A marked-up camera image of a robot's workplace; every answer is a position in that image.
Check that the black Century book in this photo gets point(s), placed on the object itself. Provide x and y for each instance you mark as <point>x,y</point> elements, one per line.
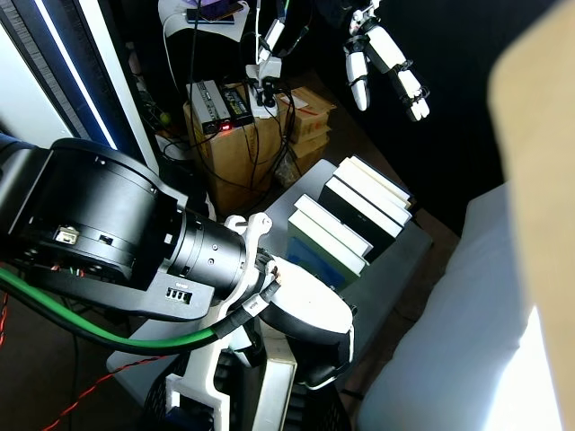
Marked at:
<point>382,178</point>

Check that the white K spine book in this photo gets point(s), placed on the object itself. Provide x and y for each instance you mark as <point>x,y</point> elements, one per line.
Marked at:
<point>382,201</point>

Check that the large cardboard box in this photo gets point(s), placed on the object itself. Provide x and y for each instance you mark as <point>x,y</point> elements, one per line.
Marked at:
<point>233,166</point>

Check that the purple flat item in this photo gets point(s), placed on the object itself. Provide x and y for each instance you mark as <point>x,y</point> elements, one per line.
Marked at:
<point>224,6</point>

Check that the dark spine book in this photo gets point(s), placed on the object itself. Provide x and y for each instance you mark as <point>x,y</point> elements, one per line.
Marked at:
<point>334,223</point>

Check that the dark blue smartphone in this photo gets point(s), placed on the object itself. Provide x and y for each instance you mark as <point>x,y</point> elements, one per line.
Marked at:
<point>211,18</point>

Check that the black power supply unit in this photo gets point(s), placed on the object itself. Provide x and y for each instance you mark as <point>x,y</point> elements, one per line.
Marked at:
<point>238,108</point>

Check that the white robot body column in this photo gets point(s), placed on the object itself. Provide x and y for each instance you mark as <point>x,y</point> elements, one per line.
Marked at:
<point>36,99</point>

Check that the white power strip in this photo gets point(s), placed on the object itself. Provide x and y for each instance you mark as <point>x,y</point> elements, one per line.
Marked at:
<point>260,108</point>

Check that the white round seat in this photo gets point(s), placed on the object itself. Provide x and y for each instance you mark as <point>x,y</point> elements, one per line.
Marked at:
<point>173,24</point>

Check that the white plug adapter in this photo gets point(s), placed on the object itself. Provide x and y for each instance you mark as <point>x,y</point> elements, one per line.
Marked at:
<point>269,67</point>

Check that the silver power supply unit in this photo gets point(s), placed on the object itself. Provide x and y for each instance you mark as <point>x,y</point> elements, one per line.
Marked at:
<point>204,101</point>

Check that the tan flat panel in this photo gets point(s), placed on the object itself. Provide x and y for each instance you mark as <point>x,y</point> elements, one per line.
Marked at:
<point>539,179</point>

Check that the grey usb adapter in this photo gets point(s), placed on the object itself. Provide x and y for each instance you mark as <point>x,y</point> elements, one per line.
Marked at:
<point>274,33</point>

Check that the clear plastic bag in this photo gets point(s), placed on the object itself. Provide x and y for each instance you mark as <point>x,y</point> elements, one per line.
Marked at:
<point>286,170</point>

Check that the black slotted plastic basket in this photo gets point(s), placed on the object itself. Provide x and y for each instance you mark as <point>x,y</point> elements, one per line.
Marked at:
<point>332,413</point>

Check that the small cardboard box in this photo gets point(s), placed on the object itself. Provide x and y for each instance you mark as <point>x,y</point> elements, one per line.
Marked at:
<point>310,150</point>

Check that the blue metal bookend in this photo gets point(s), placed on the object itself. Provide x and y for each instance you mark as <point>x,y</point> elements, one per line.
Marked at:
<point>310,262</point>

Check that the cardboard box red label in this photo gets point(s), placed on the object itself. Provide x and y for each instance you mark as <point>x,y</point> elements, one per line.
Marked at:
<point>305,116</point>

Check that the small cream book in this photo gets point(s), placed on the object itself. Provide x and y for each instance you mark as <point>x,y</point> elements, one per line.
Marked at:
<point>278,386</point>

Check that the tan spine book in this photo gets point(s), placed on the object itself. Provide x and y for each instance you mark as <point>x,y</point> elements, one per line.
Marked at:
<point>382,188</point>

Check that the yellow-green ball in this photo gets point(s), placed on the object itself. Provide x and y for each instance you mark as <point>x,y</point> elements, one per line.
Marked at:
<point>166,118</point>

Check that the black cover book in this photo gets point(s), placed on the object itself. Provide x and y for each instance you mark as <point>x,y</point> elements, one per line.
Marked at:
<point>355,224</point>

